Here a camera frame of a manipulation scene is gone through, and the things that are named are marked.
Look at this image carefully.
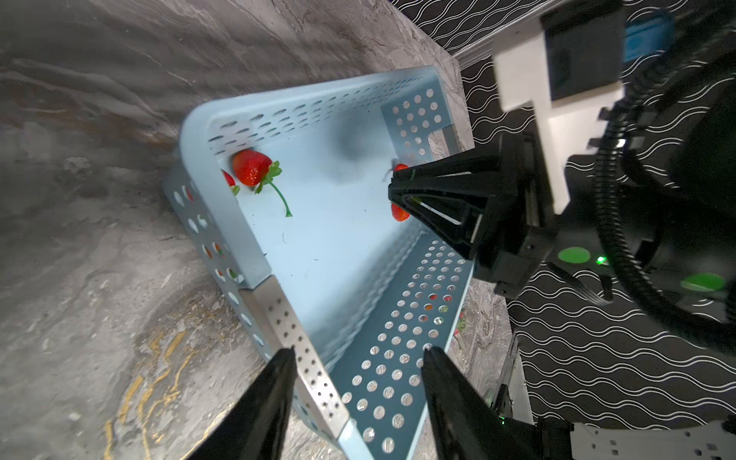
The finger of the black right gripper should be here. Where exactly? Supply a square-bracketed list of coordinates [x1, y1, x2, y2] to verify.
[388, 143, 518, 190]
[389, 192, 495, 260]

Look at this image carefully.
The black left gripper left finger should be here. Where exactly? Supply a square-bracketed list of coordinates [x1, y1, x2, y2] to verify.
[188, 349, 297, 460]

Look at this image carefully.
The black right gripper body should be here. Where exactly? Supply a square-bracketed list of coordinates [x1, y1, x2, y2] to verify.
[470, 131, 668, 300]

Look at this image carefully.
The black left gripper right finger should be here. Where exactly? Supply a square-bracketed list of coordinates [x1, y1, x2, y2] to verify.
[422, 347, 538, 459]

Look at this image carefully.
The light blue perforated plastic basket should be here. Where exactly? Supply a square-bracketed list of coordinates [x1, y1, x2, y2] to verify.
[164, 66, 473, 459]

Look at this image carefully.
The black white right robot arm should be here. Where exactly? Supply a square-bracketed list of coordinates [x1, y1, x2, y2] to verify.
[388, 1, 735, 355]

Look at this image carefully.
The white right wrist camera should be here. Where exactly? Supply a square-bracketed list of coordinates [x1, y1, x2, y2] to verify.
[491, 0, 677, 215]

